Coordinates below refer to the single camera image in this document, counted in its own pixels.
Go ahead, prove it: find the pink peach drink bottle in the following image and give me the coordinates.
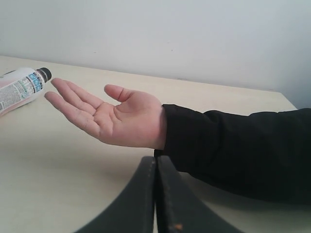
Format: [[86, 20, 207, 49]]
[[0, 67, 52, 116]]

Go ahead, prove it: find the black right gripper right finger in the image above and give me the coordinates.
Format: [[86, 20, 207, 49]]
[[155, 156, 240, 233]]

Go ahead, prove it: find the open bare human hand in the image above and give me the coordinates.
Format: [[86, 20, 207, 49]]
[[45, 78, 167, 150]]

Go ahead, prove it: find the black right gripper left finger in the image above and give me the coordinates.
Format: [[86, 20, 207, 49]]
[[77, 156, 156, 233]]

